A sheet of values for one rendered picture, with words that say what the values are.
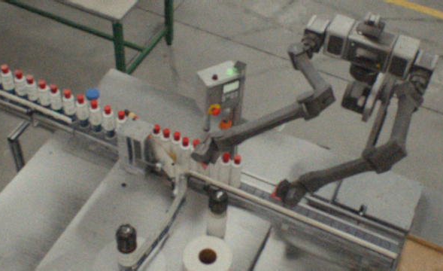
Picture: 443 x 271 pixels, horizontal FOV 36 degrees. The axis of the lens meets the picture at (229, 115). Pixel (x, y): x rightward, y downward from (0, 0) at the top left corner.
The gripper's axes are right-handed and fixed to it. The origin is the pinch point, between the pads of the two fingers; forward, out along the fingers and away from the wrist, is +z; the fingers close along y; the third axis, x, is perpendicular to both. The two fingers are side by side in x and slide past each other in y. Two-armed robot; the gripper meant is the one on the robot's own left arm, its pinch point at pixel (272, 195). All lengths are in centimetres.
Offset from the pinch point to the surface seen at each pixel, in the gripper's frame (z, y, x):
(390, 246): -31, -2, 47
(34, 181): 76, 35, -76
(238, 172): 5.8, 0.2, -18.0
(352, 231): -20.3, -1.5, 33.4
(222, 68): -20, -13, -61
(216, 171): 15.0, 1.3, -23.7
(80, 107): 56, 0, -85
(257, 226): 4.6, 15.2, 3.0
